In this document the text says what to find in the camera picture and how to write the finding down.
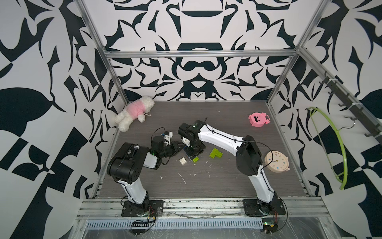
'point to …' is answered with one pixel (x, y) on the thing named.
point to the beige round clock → (280, 163)
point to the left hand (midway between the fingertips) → (184, 142)
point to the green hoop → (344, 178)
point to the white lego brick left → (183, 161)
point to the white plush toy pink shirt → (137, 109)
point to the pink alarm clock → (257, 119)
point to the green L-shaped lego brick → (215, 152)
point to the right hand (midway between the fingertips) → (192, 154)
